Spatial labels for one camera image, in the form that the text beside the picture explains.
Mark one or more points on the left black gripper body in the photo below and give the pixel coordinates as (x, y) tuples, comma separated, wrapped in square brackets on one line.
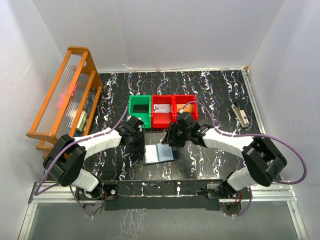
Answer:
[(137, 139)]

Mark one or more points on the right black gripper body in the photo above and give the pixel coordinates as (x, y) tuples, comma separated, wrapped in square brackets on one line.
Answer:
[(171, 135)]

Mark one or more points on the red double plastic bin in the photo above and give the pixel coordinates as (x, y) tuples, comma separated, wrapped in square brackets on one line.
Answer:
[(162, 120)]

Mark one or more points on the green plastic bin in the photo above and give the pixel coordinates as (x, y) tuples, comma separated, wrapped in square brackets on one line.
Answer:
[(140, 106)]

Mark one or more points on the black silver stapler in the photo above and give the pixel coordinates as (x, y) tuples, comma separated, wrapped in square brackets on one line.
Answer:
[(240, 113)]

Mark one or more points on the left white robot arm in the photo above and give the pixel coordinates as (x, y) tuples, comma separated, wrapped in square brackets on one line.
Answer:
[(65, 160)]

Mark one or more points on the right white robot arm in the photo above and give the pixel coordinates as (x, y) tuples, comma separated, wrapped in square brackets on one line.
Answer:
[(263, 160)]

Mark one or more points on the orange credit card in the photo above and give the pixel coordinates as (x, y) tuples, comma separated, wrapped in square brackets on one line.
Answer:
[(181, 108)]

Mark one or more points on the silver credit card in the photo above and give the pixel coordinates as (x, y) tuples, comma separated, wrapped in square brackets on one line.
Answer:
[(162, 108)]

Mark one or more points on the white eraser box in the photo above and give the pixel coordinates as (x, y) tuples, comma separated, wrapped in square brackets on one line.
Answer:
[(81, 121)]

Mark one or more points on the wooden shelf rack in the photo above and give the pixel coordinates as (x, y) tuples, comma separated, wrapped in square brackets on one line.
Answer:
[(76, 88)]

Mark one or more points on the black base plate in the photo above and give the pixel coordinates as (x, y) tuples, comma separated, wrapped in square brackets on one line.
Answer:
[(161, 194)]

